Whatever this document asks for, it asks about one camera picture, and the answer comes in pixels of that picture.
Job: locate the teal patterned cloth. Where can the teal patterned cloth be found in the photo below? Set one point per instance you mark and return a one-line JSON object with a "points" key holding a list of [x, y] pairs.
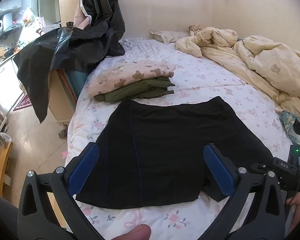
{"points": [[291, 124]]}

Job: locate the cream bear-print duvet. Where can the cream bear-print duvet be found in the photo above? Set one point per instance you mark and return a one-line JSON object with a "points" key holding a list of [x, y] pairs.
{"points": [[269, 66]]}

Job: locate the pink bear-print folded cloth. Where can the pink bear-print folded cloth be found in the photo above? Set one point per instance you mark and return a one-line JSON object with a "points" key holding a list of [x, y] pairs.
{"points": [[128, 73]]}

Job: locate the person's left hand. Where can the person's left hand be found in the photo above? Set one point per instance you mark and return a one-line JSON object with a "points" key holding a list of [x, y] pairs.
{"points": [[141, 232]]}

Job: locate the wooden chair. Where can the wooden chair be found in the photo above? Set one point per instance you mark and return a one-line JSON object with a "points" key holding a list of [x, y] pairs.
{"points": [[5, 151]]}

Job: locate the floral pillow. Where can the floral pillow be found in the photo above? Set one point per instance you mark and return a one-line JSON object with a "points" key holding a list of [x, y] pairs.
{"points": [[167, 37]]}

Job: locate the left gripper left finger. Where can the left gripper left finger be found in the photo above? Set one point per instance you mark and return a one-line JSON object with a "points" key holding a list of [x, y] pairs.
{"points": [[36, 218]]}

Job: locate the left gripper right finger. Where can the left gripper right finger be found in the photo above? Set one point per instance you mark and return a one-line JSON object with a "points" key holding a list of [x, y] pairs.
{"points": [[266, 217]]}

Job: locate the kitchen counter with clutter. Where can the kitchen counter with clutter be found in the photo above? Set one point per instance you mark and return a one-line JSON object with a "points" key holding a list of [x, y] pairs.
{"points": [[21, 22]]}

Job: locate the black plastic sheet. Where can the black plastic sheet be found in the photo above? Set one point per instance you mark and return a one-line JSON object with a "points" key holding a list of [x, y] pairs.
{"points": [[70, 48]]}

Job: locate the olive green folded garment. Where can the olive green folded garment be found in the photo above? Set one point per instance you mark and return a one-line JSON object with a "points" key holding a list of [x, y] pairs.
{"points": [[144, 89]]}

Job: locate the black shorts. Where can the black shorts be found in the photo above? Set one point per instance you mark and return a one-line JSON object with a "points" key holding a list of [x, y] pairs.
{"points": [[153, 155]]}

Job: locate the person's right hand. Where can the person's right hand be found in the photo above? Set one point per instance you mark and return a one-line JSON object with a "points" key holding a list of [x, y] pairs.
{"points": [[294, 230]]}

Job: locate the wooden nightstand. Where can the wooden nightstand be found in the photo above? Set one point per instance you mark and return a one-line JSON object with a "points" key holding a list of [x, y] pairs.
{"points": [[62, 100]]}

